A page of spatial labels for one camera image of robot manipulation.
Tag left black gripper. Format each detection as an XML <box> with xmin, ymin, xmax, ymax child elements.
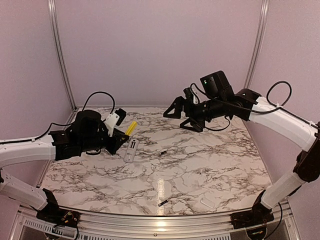
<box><xmin>79</xmin><ymin>124</ymin><xmax>130</xmax><ymax>155</ymax></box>

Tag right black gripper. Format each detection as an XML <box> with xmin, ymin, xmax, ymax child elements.
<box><xmin>163</xmin><ymin>95</ymin><xmax>227</xmax><ymax>132</ymax></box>

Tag white remote control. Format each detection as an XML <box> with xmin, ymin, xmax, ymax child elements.
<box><xmin>123</xmin><ymin>139</ymin><xmax>139</xmax><ymax>163</ymax></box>

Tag yellow handled screwdriver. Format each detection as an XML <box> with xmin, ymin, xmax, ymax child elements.
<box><xmin>125</xmin><ymin>121</ymin><xmax>138</xmax><ymax>136</ymax></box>

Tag white battery compartment cover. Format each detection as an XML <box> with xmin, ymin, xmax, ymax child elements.
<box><xmin>200</xmin><ymin>197</ymin><xmax>216</xmax><ymax>209</ymax></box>

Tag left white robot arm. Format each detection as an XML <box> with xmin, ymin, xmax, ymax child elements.
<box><xmin>0</xmin><ymin>108</ymin><xmax>129</xmax><ymax>223</ymax></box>

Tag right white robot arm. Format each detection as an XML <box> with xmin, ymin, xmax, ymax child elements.
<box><xmin>163</xmin><ymin>70</ymin><xmax>320</xmax><ymax>224</ymax></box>

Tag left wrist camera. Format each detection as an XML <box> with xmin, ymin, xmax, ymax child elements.
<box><xmin>104</xmin><ymin>108</ymin><xmax>127</xmax><ymax>137</ymax></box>

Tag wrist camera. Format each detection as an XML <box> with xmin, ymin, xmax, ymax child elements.
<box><xmin>183</xmin><ymin>87</ymin><xmax>200</xmax><ymax>105</ymax></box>
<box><xmin>104</xmin><ymin>108</ymin><xmax>127</xmax><ymax>137</ymax></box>

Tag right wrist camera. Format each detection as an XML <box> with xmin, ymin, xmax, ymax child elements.
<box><xmin>183</xmin><ymin>87</ymin><xmax>200</xmax><ymax>105</ymax></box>

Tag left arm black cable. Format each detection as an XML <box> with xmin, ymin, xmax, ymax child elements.
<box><xmin>0</xmin><ymin>91</ymin><xmax>116</xmax><ymax>156</ymax></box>

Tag front aluminium rail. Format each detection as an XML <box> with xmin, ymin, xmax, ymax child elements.
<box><xmin>17</xmin><ymin>204</ymin><xmax>296</xmax><ymax>240</ymax></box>

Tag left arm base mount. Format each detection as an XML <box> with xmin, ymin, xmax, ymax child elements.
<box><xmin>36</xmin><ymin>188</ymin><xmax>80</xmax><ymax>228</ymax></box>

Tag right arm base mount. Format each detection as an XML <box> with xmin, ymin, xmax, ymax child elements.
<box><xmin>230</xmin><ymin>194</ymin><xmax>275</xmax><ymax>229</ymax></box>

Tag right aluminium corner post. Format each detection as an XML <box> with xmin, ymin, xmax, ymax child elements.
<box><xmin>244</xmin><ymin>0</ymin><xmax>270</xmax><ymax>88</ymax></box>

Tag aluminium corner post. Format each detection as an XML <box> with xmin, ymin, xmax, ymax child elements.
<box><xmin>244</xmin><ymin>0</ymin><xmax>270</xmax><ymax>88</ymax></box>
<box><xmin>47</xmin><ymin>0</ymin><xmax>77</xmax><ymax>111</ymax></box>

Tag left aluminium corner post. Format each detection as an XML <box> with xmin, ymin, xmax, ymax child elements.
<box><xmin>47</xmin><ymin>0</ymin><xmax>77</xmax><ymax>111</ymax></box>

